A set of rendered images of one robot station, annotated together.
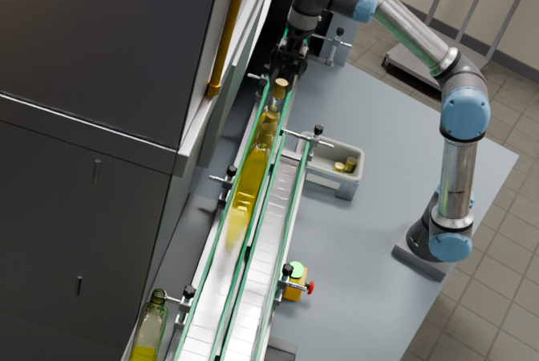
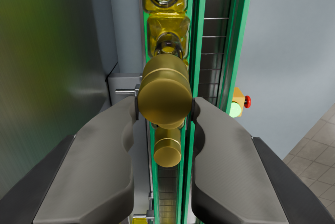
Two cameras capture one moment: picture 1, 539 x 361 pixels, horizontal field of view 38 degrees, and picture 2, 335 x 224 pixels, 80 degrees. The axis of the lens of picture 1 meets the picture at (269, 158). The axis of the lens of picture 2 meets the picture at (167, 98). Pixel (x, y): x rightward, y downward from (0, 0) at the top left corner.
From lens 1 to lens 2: 2.08 m
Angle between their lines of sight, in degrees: 81
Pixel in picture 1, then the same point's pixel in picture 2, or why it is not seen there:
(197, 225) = not seen: hidden behind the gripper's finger
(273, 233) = (208, 97)
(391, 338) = (313, 109)
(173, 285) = (136, 172)
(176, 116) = not seen: outside the picture
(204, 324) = (167, 190)
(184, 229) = not seen: hidden behind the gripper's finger
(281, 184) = (212, 7)
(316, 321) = (250, 114)
